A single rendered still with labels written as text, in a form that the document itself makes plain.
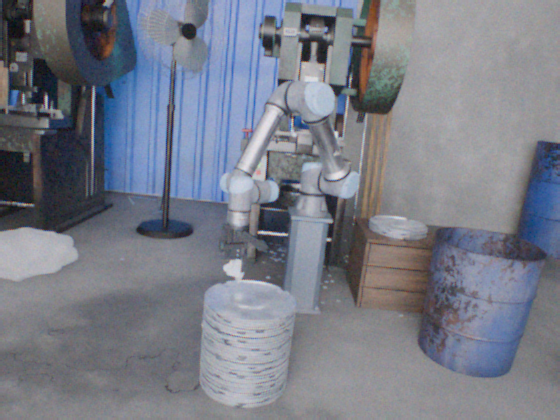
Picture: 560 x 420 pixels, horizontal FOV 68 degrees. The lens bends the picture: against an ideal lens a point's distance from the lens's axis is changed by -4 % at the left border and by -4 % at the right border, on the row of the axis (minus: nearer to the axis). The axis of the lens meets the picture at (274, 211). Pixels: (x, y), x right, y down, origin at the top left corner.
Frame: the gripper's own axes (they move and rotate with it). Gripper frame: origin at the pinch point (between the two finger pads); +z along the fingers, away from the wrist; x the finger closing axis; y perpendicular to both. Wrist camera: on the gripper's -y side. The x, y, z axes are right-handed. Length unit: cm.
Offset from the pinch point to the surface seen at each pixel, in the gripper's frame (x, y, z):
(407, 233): -23, -91, -7
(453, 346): 29, -77, 21
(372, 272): -25, -75, 12
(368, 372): 21, -45, 31
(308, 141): -93, -69, -41
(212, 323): 18.4, 14.2, 5.7
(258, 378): 27.2, 1.3, 21.1
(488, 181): -141, -282, -15
